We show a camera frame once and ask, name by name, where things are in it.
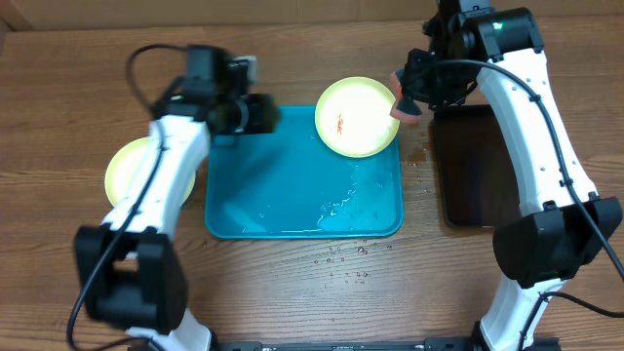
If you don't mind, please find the red and black sponge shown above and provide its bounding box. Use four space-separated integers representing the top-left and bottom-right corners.
390 69 421 124

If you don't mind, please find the yellow-green plate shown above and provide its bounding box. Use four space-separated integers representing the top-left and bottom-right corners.
315 76 400 158
103 136 197 208

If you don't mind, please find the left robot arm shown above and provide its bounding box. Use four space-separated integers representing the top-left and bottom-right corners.
65 45 280 350

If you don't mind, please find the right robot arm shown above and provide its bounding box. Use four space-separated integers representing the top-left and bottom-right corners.
392 1 623 350

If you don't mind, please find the teal plastic tray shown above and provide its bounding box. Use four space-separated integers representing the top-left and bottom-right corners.
205 105 405 240

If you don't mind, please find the black rectangular tray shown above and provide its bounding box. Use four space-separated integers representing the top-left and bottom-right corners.
431 104 521 228

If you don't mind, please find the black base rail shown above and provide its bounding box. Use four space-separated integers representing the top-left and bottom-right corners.
127 336 562 351

